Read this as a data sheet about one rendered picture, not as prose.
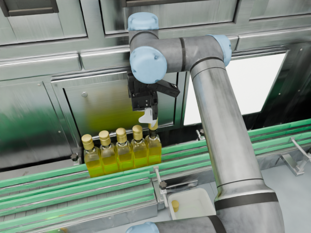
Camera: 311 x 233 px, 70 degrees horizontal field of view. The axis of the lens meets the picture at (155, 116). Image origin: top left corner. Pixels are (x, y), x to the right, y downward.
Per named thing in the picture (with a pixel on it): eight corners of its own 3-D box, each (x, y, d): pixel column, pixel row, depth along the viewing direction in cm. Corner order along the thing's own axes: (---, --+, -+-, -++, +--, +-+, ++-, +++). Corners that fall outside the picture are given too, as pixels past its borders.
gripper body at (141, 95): (128, 98, 74) (125, 66, 66) (153, 94, 76) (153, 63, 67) (133, 113, 69) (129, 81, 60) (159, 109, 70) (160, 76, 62)
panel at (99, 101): (259, 109, 113) (286, 45, 90) (262, 113, 111) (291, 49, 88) (76, 142, 97) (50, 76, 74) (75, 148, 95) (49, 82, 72)
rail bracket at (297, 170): (281, 159, 115) (301, 129, 99) (304, 188, 103) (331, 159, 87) (272, 161, 114) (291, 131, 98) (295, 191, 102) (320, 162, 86)
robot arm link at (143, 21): (126, 23, 50) (126, 10, 56) (130, 66, 57) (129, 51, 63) (161, 22, 50) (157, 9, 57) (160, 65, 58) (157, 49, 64)
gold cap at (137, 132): (141, 131, 83) (141, 124, 80) (143, 139, 81) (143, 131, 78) (132, 133, 83) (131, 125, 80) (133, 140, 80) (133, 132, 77)
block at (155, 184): (160, 187, 100) (160, 180, 95) (165, 208, 93) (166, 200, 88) (152, 189, 99) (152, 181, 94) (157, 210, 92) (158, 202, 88)
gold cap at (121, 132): (126, 134, 82) (125, 126, 79) (127, 142, 80) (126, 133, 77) (116, 136, 82) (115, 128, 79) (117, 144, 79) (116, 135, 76)
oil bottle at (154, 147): (158, 162, 102) (158, 130, 87) (161, 172, 98) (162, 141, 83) (146, 164, 101) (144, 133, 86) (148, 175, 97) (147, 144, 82)
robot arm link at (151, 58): (185, 50, 44) (175, 28, 52) (127, 55, 43) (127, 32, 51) (183, 83, 49) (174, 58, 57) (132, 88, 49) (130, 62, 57)
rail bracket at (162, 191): (158, 176, 96) (159, 158, 88) (170, 214, 84) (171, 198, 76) (152, 177, 96) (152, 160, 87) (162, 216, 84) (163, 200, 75)
